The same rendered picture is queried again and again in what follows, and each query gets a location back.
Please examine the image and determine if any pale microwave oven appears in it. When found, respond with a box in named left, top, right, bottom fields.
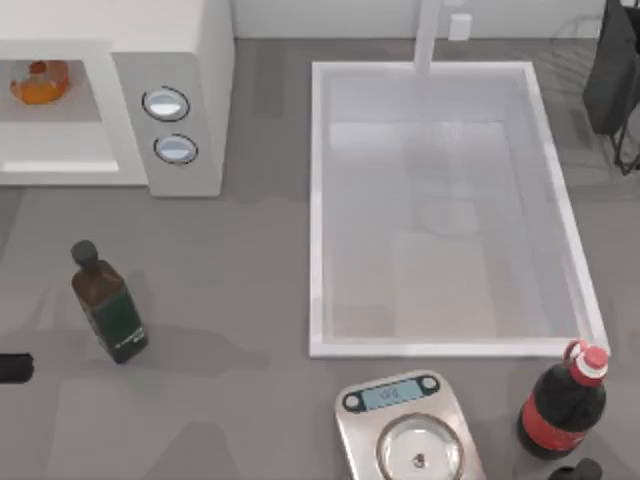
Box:
left=0, top=0, right=235, bottom=199

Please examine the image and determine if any tall white tap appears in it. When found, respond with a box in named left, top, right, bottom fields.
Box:
left=413, top=0, right=441, bottom=77

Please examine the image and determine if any silver kitchen scale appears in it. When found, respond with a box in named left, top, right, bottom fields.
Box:
left=334, top=369, right=487, bottom=480

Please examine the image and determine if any black object at bottom edge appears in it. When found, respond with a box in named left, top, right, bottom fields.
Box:
left=544, top=457, right=605, bottom=480

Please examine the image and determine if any white wall socket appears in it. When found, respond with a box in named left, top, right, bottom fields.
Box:
left=448, top=13, right=472, bottom=42

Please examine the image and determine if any dark red-capped bottle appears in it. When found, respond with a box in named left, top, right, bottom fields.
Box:
left=516, top=339, right=611, bottom=460

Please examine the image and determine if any white sink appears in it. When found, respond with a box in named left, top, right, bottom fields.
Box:
left=307, top=60, right=611, bottom=359

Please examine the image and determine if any large microwave knob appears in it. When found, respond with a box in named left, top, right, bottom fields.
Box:
left=141, top=85, right=192, bottom=123

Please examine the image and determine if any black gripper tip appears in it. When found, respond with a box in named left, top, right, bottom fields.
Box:
left=0, top=352, right=36, bottom=385

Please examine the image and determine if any dark green bottle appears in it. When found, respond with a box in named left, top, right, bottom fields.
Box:
left=70, top=239, right=150, bottom=365

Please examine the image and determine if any small microwave knob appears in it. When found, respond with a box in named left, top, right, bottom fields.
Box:
left=152, top=133, right=200, bottom=165

